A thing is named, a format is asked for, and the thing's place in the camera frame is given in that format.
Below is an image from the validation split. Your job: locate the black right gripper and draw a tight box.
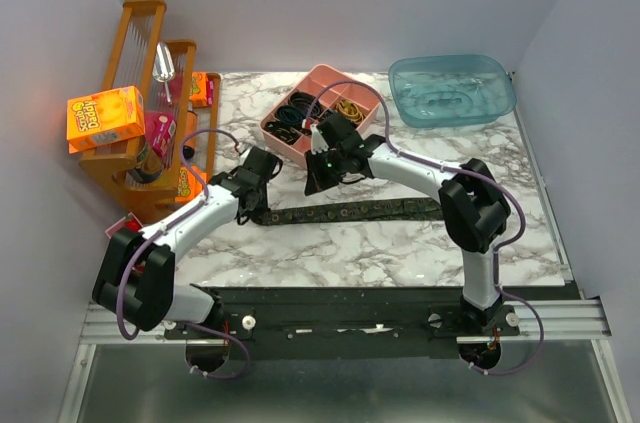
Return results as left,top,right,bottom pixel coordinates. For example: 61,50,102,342
303,147,346,197

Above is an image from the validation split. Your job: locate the dark floral patterned necktie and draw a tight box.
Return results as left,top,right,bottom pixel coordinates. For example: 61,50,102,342
251,197,444,226

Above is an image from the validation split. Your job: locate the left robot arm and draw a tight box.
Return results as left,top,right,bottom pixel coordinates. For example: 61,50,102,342
92,147,283,340

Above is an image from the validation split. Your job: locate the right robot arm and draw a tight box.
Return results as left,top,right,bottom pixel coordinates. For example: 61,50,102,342
302,114,510,335

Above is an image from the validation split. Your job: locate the teal rolled tie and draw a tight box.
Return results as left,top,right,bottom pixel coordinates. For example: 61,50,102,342
275,105,305,127

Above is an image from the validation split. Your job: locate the small orange box lower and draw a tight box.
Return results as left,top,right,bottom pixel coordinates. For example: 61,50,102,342
174,166,206,204

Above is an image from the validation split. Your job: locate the small orange box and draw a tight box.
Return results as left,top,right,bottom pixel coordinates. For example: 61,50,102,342
174,166,206,204
189,72,215,108

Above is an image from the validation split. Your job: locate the yellow rolled tie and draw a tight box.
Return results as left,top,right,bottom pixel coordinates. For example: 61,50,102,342
335,99,367,126

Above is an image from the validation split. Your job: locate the black rolled tie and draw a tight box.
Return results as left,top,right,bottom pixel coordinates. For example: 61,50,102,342
288,91,322,112

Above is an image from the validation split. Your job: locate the pink divided organizer tray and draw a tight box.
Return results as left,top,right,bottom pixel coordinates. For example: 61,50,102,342
259,64,380,167

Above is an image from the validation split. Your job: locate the orange bottle on rack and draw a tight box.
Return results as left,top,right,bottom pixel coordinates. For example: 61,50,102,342
182,109,198,160

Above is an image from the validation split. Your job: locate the dark tin can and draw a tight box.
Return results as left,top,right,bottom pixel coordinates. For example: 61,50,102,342
129,142,164,184

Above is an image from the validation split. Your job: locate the small orange box upper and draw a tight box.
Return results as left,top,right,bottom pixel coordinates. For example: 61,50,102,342
189,72,215,108

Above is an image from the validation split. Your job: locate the pink product box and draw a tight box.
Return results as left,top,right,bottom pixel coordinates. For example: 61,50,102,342
145,111,176,158

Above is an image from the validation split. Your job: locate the pink bin with fruit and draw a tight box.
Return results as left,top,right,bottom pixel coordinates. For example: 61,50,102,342
105,212,142,238

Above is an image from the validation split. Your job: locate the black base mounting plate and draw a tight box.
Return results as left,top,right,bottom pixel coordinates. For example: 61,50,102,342
165,287,524,366

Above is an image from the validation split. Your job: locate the translucent blue plastic tub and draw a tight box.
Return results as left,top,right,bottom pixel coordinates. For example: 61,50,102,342
388,54,517,129

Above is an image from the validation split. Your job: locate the metal scoop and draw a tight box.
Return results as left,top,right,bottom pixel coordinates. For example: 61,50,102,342
152,42,175,105

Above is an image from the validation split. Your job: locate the orange Scrub Daddy box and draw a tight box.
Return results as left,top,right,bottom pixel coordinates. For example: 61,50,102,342
66,86,145,154

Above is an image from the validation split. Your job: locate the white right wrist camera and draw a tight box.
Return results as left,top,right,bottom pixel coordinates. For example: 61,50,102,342
310,124,329,155

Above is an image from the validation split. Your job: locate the wooden wire rack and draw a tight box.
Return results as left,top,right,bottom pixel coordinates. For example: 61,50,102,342
78,0,222,225

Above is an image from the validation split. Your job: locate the aluminium rail frame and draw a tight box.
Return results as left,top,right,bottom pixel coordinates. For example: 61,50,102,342
55,298,632,423

